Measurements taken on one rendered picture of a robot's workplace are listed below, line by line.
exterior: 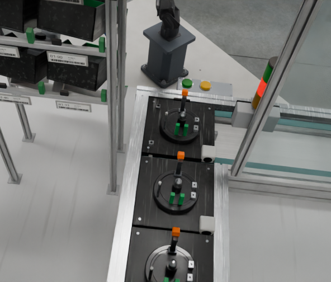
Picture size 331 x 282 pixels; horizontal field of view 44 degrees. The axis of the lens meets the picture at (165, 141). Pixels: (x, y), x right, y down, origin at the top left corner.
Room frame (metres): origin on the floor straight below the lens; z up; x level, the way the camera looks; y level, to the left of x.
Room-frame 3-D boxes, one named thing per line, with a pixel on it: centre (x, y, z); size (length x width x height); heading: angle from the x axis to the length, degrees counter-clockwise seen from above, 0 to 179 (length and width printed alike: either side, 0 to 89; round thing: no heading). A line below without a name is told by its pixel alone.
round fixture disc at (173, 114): (0.88, -0.04, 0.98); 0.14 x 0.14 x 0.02
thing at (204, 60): (1.20, 0.08, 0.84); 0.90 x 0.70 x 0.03; 49
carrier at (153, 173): (0.62, -0.06, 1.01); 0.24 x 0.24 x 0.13; 3
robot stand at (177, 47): (1.24, 0.05, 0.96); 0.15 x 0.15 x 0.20; 49
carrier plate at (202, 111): (0.88, -0.04, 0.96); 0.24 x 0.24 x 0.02; 3
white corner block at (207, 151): (0.79, -0.15, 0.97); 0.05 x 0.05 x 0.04; 3
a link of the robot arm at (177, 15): (1.24, 0.06, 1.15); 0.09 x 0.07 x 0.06; 7
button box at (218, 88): (1.10, -0.11, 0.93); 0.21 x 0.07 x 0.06; 93
